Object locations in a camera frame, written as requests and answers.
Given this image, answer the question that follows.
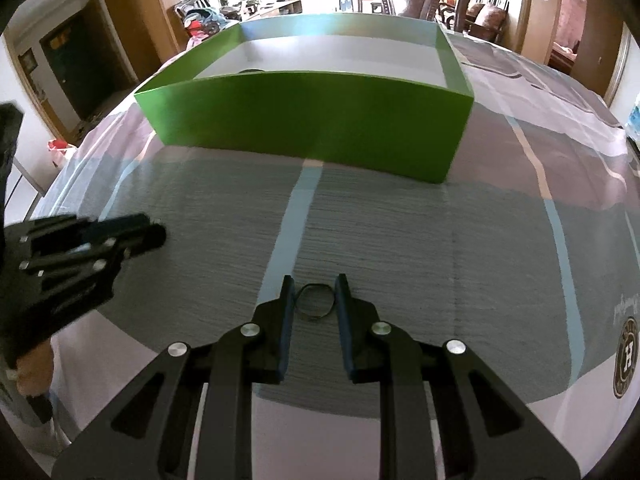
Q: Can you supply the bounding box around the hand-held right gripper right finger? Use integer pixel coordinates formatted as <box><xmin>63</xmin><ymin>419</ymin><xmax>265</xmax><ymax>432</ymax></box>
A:
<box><xmin>334</xmin><ymin>273</ymin><xmax>581</xmax><ymax>480</ymax></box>

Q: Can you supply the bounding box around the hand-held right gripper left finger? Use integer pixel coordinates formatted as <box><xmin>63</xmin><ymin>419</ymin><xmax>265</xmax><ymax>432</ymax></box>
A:
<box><xmin>50</xmin><ymin>274</ymin><xmax>296</xmax><ymax>480</ymax></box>

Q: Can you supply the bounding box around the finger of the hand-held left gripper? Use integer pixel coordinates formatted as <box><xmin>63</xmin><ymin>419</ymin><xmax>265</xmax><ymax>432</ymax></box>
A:
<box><xmin>5</xmin><ymin>213</ymin><xmax>167</xmax><ymax>261</ymax></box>
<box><xmin>20</xmin><ymin>246</ymin><xmax>131</xmax><ymax>306</ymax></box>

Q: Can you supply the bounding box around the black hair tie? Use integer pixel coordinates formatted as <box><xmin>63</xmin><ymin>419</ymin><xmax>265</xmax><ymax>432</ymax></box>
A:
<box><xmin>294</xmin><ymin>283</ymin><xmax>335</xmax><ymax>320</ymax></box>

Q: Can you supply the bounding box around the green cardboard box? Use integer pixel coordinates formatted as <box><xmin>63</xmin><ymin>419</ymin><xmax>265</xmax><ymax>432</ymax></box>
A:
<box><xmin>134</xmin><ymin>15</ymin><xmax>475</xmax><ymax>184</ymax></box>

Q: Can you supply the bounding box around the person's left hand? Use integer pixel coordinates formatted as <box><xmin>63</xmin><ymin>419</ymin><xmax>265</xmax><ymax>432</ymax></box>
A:
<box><xmin>16</xmin><ymin>337</ymin><xmax>56</xmax><ymax>397</ymax></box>

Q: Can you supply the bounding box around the red white bag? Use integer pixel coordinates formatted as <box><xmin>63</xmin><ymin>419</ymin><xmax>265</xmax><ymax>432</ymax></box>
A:
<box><xmin>46</xmin><ymin>140</ymin><xmax>76</xmax><ymax>161</ymax></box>

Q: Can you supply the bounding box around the dark wooden door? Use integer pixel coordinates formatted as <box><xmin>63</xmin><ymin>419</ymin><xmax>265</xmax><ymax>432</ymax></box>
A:
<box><xmin>37</xmin><ymin>0</ymin><xmax>138</xmax><ymax>131</ymax></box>

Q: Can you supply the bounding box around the dark wooden armchair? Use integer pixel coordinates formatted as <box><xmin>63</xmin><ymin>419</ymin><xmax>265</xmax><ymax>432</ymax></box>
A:
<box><xmin>467</xmin><ymin>2</ymin><xmax>511</xmax><ymax>43</ymax></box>

